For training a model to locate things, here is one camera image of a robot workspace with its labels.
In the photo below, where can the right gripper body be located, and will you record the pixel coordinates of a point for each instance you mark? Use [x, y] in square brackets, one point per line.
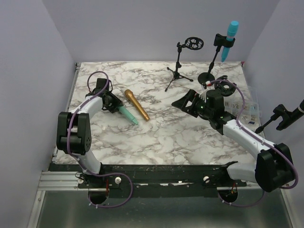
[202, 109]

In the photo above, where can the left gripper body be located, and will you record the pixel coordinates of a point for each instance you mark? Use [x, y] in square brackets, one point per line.
[108, 94]

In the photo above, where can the mint green microphone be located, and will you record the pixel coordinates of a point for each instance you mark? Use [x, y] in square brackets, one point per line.
[128, 115]

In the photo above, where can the gold microphone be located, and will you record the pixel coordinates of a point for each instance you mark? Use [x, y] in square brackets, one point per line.
[130, 97]

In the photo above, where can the black round-base shock-mount stand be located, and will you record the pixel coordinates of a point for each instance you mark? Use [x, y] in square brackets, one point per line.
[222, 84]

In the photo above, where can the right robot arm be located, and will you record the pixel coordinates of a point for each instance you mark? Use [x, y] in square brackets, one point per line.
[273, 167]

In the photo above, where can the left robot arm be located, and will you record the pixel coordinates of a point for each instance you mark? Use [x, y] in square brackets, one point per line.
[74, 129]

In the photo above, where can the black round-base clip stand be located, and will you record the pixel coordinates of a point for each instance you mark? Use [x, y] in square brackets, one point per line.
[219, 42]

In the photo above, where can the black microphone on right stand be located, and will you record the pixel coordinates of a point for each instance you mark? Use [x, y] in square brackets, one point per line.
[295, 115]

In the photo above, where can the blue microphone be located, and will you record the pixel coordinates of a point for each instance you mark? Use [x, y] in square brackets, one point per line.
[231, 32]

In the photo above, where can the clear plastic screw box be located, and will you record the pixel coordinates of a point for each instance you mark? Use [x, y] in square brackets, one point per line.
[251, 113]

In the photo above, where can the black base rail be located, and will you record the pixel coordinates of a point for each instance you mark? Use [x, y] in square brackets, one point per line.
[160, 181]

